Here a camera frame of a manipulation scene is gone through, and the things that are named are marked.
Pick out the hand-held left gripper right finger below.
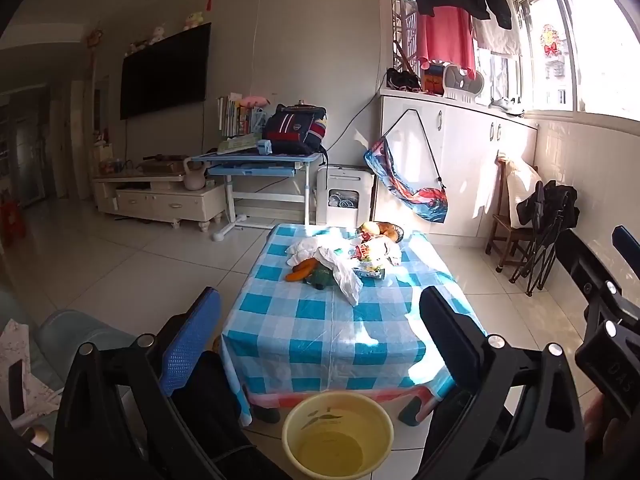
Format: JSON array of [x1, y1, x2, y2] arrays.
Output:
[[415, 286, 587, 480]]

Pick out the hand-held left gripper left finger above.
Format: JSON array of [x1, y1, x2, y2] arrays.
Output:
[[52, 287, 241, 480]]

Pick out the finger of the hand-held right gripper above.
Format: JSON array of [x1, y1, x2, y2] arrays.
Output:
[[612, 225, 640, 266], [555, 230, 640, 418]]

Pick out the large white paper towel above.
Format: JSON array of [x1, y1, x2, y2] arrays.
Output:
[[320, 247, 364, 307], [286, 237, 331, 267]]

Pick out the yellow plastic basin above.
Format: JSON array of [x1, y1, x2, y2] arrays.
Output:
[[281, 391, 395, 479]]

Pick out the person's right hand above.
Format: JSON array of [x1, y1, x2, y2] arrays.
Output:
[[585, 393, 640, 467]]

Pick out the black folding chair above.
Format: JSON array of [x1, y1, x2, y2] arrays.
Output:
[[509, 180, 582, 296]]

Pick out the wooden chair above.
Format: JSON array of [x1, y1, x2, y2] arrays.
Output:
[[486, 152, 538, 273]]

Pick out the dark cloth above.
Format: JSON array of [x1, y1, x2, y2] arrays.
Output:
[[187, 350, 293, 480]]

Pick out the white pillow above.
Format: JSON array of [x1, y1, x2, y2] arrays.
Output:
[[504, 156, 543, 231]]

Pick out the dark woven bread basket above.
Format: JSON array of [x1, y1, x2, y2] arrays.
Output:
[[357, 221, 405, 242]]

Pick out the grey sofa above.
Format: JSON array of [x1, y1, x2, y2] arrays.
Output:
[[0, 305, 138, 461]]

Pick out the blue checkered tablecloth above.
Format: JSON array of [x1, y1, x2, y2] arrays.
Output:
[[218, 222, 488, 428]]

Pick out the cream television cabinet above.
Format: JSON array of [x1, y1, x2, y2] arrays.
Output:
[[92, 169, 228, 233]]

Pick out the dark green toy vegetable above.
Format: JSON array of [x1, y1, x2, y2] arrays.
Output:
[[304, 266, 337, 290]]

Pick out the pink kettlebell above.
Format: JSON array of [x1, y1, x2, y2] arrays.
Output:
[[183, 156, 207, 191]]

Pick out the white cabinet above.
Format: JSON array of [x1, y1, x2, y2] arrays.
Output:
[[377, 91, 541, 251]]

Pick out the brown flat box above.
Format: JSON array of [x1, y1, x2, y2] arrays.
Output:
[[136, 154, 187, 175]]

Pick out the white floor appliance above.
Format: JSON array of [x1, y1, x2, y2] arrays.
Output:
[[316, 164, 376, 228]]

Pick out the floral cloth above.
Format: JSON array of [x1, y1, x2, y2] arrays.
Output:
[[0, 319, 63, 428]]

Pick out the grey shoes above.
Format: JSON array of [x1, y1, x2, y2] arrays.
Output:
[[487, 95, 527, 115]]

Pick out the blue study desk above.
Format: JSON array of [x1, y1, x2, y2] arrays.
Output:
[[191, 151, 325, 243]]

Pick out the open green book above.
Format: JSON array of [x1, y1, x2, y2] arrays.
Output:
[[216, 134, 264, 156]]

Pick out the red stool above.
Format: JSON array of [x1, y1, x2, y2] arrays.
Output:
[[0, 200, 27, 248]]

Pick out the red window ornament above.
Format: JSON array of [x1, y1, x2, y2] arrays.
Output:
[[540, 22, 565, 59]]

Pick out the row of books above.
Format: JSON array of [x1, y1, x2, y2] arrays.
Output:
[[216, 92, 257, 138]]

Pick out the dark striped backpack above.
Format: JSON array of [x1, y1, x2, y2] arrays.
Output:
[[261, 103, 329, 156]]

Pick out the orange box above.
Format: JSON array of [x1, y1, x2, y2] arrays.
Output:
[[421, 62, 446, 96]]

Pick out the white hanging garment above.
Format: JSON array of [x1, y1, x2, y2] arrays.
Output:
[[470, 14, 523, 57]]

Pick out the black shoes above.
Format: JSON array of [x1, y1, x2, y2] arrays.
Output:
[[386, 67, 422, 94]]

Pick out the pink hanging garment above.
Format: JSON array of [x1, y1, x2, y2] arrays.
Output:
[[416, 7, 477, 75]]

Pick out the colourful drawstring bag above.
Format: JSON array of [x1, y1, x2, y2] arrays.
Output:
[[363, 107, 449, 223]]

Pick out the black wall television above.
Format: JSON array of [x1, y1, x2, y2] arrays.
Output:
[[120, 22, 212, 121]]

